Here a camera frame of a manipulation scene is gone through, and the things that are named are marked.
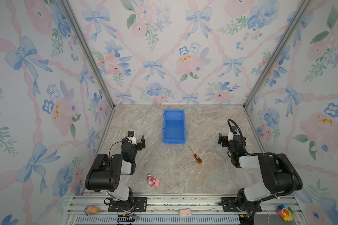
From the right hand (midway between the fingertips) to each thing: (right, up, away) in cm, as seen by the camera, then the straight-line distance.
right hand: (227, 133), depth 94 cm
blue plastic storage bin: (-35, +1, +11) cm, 37 cm away
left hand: (-61, -1, -3) cm, 61 cm away
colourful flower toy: (+20, -38, -24) cm, 49 cm away
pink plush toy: (-49, -26, -16) cm, 57 cm away
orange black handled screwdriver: (-21, -15, -4) cm, 27 cm away
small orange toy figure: (-78, -36, -24) cm, 89 cm away
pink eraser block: (-31, -38, -23) cm, 54 cm away
